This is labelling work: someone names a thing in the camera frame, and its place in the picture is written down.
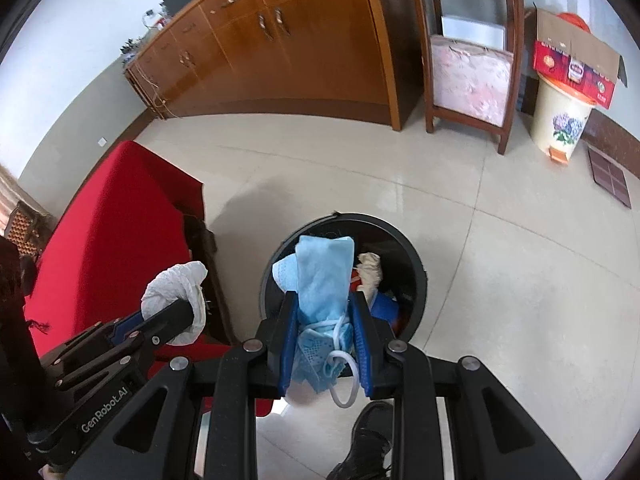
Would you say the blue face mask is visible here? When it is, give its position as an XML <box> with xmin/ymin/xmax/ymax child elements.
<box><xmin>272</xmin><ymin>234</ymin><xmax>360</xmax><ymax>408</ymax></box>

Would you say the white face mask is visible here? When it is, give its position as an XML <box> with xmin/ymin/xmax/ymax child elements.
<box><xmin>141</xmin><ymin>261</ymin><xmax>208</xmax><ymax>347</ymax></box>

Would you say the cream floral pedal bin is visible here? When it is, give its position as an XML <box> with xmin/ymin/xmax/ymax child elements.
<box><xmin>530</xmin><ymin>71</ymin><xmax>598</xmax><ymax>163</ymax></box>

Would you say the beige hanging cord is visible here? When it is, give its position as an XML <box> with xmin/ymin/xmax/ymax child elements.
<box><xmin>135</xmin><ymin>67</ymin><xmax>168</xmax><ymax>121</ymax></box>

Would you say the white flat box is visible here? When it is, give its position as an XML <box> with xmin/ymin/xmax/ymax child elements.
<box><xmin>441</xmin><ymin>15</ymin><xmax>505</xmax><ymax>51</ymax></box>

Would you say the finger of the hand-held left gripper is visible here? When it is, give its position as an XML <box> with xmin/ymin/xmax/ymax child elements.
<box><xmin>113</xmin><ymin>309</ymin><xmax>147</xmax><ymax>337</ymax></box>
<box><xmin>120</xmin><ymin>300</ymin><xmax>194</xmax><ymax>357</ymax></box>

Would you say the brown floor scale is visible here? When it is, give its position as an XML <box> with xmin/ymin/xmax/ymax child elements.
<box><xmin>587</xmin><ymin>146</ymin><xmax>632</xmax><ymax>208</ymax></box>

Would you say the wooden upholstered sofa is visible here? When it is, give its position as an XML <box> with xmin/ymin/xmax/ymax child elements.
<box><xmin>5</xmin><ymin>200</ymin><xmax>56</xmax><ymax>261</ymax></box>

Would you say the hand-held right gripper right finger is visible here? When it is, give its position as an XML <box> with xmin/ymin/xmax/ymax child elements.
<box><xmin>347</xmin><ymin>290</ymin><xmax>583</xmax><ymax>480</ymax></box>

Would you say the orange plastic lid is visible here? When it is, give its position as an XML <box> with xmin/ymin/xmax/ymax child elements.
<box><xmin>557</xmin><ymin>11</ymin><xmax>591</xmax><ymax>33</ymax></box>

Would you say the red cardboard box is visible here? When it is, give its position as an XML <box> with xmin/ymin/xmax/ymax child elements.
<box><xmin>532</xmin><ymin>9</ymin><xmax>628</xmax><ymax>110</ymax></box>

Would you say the carved wooden stand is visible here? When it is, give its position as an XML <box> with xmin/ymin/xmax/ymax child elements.
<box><xmin>405</xmin><ymin>0</ymin><xmax>526</xmax><ymax>156</ymax></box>

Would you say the small potted plant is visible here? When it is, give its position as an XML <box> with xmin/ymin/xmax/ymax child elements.
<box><xmin>120</xmin><ymin>35</ymin><xmax>146</xmax><ymax>63</ymax></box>

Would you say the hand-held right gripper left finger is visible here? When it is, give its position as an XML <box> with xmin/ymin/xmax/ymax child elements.
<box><xmin>65</xmin><ymin>290</ymin><xmax>301</xmax><ymax>480</ymax></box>

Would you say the pink floral bag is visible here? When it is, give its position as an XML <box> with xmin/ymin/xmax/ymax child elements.
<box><xmin>431</xmin><ymin>34</ymin><xmax>515</xmax><ymax>126</ymax></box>

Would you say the black plastic bucket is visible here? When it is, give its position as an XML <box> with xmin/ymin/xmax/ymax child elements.
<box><xmin>259</xmin><ymin>212</ymin><xmax>428</xmax><ymax>356</ymax></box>

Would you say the beige stocking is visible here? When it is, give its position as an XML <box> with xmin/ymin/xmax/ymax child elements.
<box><xmin>357</xmin><ymin>252</ymin><xmax>383</xmax><ymax>306</ymax></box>

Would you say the beige patterned curtain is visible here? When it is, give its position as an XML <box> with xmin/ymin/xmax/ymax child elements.
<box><xmin>0</xmin><ymin>165</ymin><xmax>26</xmax><ymax>233</ymax></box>

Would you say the red tablecloth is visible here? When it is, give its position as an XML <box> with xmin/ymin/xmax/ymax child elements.
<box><xmin>22</xmin><ymin>141</ymin><xmax>276</xmax><ymax>418</ymax></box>

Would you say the long wooden cabinet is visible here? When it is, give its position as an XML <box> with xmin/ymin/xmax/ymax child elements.
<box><xmin>124</xmin><ymin>0</ymin><xmax>403</xmax><ymax>131</ymax></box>

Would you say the person's right shoe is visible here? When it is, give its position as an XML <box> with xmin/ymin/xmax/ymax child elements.
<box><xmin>326</xmin><ymin>401</ymin><xmax>396</xmax><ymax>480</ymax></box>

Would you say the blue plastic cup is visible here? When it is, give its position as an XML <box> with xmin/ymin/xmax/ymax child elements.
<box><xmin>370</xmin><ymin>292</ymin><xmax>401</xmax><ymax>321</ymax></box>

